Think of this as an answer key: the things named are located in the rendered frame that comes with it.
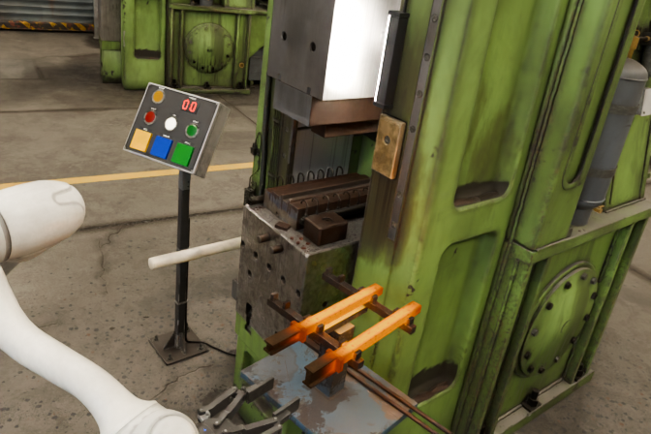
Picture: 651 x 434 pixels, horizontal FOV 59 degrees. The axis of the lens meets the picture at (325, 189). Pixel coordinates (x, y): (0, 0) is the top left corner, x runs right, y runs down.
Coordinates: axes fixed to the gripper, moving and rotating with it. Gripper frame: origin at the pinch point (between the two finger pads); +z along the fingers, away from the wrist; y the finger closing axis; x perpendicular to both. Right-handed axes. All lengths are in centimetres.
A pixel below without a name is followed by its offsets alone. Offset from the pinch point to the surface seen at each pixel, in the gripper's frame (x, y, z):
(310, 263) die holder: -5, -38, 51
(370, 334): 1.0, 0.4, 30.9
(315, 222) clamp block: 4, -43, 58
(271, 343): 1.5, -11.8, 9.9
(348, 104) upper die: 40, -49, 72
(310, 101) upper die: 41, -52, 58
